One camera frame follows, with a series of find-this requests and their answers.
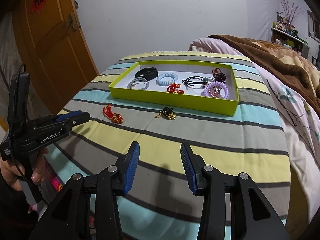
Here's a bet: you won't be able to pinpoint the red gold braided bracelet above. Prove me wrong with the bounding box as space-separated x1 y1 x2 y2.
102 104 125 125

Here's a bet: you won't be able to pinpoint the black gold bell bracelet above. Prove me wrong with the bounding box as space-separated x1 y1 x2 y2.
154 106 177 120

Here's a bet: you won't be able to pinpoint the purple spiral hair tie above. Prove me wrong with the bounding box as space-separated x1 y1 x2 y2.
201 81 230 100

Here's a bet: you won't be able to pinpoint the red beaded knot bracelet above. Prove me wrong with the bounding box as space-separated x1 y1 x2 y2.
166 81 186 95

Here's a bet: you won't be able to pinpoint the light blue spiral hair tie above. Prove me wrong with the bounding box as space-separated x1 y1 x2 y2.
156 72 179 87

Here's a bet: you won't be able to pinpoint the black cord bracelet green bead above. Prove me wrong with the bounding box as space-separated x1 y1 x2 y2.
182 76 209 89

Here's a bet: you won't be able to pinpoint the person's left hand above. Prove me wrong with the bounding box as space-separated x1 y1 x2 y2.
1 147 48 191

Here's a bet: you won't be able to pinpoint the striped bed sheet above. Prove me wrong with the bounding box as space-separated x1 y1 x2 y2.
43 52 290 239

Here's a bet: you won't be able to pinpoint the green shallow box tray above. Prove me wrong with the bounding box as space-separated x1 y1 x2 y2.
108 60 239 116

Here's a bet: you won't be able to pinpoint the black fitness band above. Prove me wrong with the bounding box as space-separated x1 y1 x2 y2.
135 67 158 81

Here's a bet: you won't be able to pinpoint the orange wooden door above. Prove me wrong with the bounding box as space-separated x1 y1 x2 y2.
12 0 98 114

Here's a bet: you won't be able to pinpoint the pink floral quilt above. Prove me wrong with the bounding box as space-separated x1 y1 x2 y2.
188 37 320 221

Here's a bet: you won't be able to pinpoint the brown plush blanket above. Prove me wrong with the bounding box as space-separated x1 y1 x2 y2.
210 35 319 114

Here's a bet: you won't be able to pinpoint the cluttered shelf unit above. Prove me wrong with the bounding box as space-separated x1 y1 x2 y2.
271 12 310 59

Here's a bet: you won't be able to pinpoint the purple flower branches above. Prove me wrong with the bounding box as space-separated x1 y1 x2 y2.
279 0 304 28

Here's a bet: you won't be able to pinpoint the barred window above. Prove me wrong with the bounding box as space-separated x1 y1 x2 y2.
308 10 319 42

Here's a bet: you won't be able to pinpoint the silver wire bangle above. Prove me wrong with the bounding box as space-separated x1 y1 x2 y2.
127 77 149 90

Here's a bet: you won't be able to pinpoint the pink bead bracelet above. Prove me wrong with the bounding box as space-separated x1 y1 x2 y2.
208 86 223 98

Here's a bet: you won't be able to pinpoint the dark beaded bracelet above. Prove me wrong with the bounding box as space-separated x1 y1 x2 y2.
211 67 228 84

